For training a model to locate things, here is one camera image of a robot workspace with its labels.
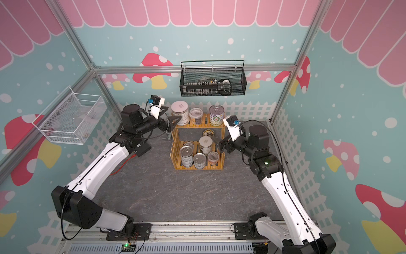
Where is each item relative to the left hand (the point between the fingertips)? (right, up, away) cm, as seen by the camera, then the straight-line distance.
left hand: (174, 114), depth 73 cm
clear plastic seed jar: (+10, 0, +4) cm, 10 cm away
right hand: (+21, -8, -6) cm, 23 cm away
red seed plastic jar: (+19, -23, +19) cm, 35 cm away
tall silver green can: (+4, -20, +14) cm, 24 cm away
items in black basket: (+16, +18, +18) cm, 31 cm away
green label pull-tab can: (+20, +1, +3) cm, 20 cm away
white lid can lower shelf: (+14, -15, +21) cm, 29 cm away
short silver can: (+11, -25, +17) cm, 32 cm away
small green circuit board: (-21, -62, 0) cm, 66 cm away
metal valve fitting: (-11, -10, +37) cm, 40 cm away
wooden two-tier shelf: (+11, -17, +21) cm, 29 cm away
